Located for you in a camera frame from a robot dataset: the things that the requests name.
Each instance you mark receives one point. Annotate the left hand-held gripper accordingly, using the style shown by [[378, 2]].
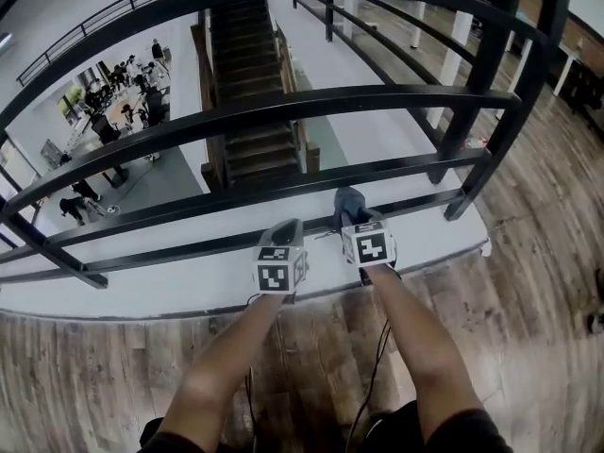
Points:
[[278, 272]]

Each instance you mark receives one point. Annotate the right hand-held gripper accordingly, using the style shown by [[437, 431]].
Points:
[[370, 246]]

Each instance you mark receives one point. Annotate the blue cloth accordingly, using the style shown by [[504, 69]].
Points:
[[349, 203]]

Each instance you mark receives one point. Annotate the wooden-topped black metal railing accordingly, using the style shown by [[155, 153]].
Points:
[[330, 106]]

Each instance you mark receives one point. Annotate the person's right forearm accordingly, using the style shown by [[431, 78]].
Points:
[[424, 347]]

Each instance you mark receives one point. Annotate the person's left forearm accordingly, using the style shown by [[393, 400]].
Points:
[[226, 371]]

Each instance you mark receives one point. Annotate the long black metal railing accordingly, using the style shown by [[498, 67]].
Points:
[[377, 26]]

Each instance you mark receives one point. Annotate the black metal balcony railing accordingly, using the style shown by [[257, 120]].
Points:
[[94, 26]]

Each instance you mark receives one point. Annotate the dark wooden staircase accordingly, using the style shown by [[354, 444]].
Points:
[[255, 88]]

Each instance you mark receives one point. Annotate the round wooden table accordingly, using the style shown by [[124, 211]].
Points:
[[115, 175]]

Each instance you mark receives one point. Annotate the black office chair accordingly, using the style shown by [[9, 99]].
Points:
[[106, 130]]

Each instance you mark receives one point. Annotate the group of people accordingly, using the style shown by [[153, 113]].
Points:
[[127, 73]]

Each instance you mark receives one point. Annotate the person's black shirt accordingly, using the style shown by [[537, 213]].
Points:
[[472, 432]]

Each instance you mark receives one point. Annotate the long white desk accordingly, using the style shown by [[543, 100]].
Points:
[[564, 71]]

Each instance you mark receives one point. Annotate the glass entrance doors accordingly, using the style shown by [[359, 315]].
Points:
[[14, 177]]

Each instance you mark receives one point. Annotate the round ceiling lamp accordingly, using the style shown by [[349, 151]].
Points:
[[5, 43]]

